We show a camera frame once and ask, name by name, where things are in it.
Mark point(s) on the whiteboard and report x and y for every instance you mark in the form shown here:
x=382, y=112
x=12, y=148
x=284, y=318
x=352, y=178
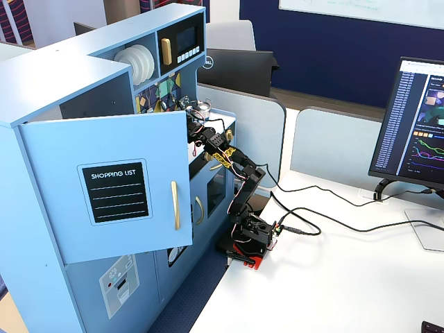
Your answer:
x=364, y=8

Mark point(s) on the blue stove burner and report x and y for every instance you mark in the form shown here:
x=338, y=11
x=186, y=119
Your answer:
x=205, y=121

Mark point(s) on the silver monitor stand base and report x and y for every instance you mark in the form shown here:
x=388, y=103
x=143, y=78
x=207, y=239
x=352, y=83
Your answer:
x=430, y=232

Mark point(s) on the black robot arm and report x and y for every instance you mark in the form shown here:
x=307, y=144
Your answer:
x=248, y=194

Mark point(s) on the blue toy kitchen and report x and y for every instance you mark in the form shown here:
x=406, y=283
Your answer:
x=69, y=69

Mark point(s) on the grey desk partition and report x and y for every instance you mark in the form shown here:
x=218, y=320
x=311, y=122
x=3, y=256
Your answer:
x=256, y=132
x=329, y=145

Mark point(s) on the steel pot lid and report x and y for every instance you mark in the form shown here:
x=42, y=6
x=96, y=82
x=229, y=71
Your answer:
x=203, y=104

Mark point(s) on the black toy microwave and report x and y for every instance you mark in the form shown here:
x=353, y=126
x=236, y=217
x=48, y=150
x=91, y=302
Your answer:
x=187, y=38

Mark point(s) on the grey ice dispenser sticker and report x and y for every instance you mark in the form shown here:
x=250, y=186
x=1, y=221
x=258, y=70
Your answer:
x=119, y=288

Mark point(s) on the black Dell monitor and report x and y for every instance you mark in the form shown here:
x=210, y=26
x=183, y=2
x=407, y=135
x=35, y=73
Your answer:
x=239, y=71

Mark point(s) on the white plate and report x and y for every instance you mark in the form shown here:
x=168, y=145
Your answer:
x=144, y=66
x=122, y=59
x=152, y=64
x=137, y=69

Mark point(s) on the red table clamp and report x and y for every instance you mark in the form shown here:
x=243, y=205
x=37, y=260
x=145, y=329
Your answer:
x=251, y=260

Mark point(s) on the small wrist camera board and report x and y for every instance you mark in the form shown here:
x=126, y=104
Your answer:
x=184, y=102

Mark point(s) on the computer monitor with lit screen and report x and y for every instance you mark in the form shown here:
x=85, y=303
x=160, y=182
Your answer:
x=406, y=121

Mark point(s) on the blue door with shopping list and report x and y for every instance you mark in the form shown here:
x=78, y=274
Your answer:
x=52, y=208

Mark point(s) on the grey office chair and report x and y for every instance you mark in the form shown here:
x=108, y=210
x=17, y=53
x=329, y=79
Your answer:
x=230, y=34

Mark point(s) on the steel pot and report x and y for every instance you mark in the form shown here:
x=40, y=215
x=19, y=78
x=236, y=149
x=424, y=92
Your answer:
x=205, y=111

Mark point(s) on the gold stove knob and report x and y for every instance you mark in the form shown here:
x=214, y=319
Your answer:
x=207, y=157
x=229, y=134

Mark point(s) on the black keyboard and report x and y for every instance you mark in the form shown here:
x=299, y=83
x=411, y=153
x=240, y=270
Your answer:
x=433, y=327

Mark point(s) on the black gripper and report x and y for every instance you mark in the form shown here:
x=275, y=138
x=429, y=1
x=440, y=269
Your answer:
x=193, y=127

